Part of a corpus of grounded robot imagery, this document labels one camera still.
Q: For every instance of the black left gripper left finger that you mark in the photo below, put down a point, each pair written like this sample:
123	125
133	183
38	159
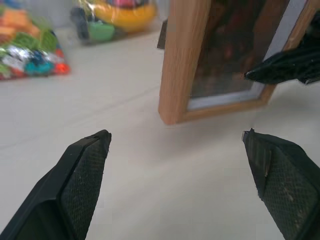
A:
75	180

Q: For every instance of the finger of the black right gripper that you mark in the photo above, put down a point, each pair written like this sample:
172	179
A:
290	66
314	32

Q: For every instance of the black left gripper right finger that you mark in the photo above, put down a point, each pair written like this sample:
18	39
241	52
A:
287	180

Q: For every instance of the wooden picture frame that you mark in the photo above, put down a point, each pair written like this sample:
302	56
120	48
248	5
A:
185	62

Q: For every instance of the clear bag of colourful toys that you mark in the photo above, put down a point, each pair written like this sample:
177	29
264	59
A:
30	45

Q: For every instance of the green plastic toy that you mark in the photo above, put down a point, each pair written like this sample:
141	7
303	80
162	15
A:
100	31

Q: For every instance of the dark blue plastic toy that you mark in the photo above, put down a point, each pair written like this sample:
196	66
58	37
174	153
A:
80	22

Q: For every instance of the clear bag with yellow toy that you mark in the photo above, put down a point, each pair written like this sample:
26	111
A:
117	20

